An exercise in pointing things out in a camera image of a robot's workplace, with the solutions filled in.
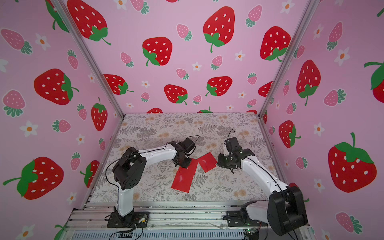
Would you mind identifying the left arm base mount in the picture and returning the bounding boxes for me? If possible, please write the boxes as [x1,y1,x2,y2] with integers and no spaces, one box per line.
[105,207,150,228]

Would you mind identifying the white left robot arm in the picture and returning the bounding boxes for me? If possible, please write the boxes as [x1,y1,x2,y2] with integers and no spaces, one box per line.
[112,137,196,222]

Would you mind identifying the red envelope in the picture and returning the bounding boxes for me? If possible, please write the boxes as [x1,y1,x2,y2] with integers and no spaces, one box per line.
[171,171,194,193]
[197,152,217,173]
[177,159,198,178]

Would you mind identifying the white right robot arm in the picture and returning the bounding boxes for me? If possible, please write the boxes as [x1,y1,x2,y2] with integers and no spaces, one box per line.
[218,137,308,236]

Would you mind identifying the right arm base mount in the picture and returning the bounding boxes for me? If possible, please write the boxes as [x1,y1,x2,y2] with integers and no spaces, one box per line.
[222,202,267,227]

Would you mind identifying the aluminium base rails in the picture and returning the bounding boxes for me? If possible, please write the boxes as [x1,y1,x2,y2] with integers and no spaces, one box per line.
[59,200,316,240]

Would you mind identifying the aluminium frame post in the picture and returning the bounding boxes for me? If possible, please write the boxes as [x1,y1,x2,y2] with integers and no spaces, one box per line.
[259,0,320,119]
[53,0,125,119]

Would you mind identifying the aluminium frame post left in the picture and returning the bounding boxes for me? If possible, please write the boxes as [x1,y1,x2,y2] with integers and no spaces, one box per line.
[53,0,125,119]

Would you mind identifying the aluminium frame post right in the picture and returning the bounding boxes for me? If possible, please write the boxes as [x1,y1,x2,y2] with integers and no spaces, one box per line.
[259,0,320,119]

